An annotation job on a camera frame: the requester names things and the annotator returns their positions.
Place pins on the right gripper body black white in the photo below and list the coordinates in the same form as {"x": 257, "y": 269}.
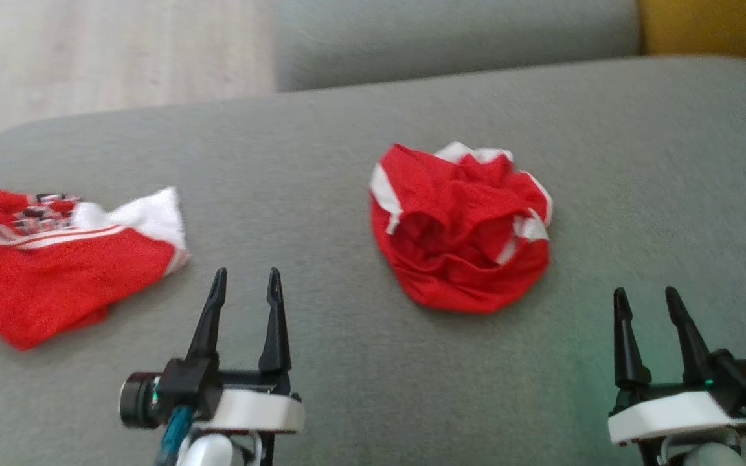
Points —
{"x": 671, "y": 414}

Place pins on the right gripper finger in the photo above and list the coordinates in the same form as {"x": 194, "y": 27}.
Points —
{"x": 625, "y": 343}
{"x": 690, "y": 343}

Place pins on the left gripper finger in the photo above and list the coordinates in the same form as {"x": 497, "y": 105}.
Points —
{"x": 276, "y": 330}
{"x": 210, "y": 320}

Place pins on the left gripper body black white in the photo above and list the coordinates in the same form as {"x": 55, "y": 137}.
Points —
{"x": 256, "y": 411}

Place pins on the red jersey with black print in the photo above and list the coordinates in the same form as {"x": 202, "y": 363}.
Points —
{"x": 43, "y": 278}

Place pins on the red shorts with white stripes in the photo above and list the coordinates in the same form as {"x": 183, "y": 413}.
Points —
{"x": 457, "y": 246}

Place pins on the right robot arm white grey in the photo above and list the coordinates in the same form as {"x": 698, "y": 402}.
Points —
{"x": 703, "y": 453}

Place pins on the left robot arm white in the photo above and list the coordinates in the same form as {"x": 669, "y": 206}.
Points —
{"x": 214, "y": 450}

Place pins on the large grey sofa seat cushion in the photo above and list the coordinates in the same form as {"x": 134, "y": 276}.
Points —
{"x": 412, "y": 388}

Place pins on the yellow fabric surface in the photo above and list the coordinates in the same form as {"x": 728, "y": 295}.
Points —
{"x": 723, "y": 26}

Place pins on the small grey sofa cushion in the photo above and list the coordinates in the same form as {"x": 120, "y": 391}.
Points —
{"x": 451, "y": 39}

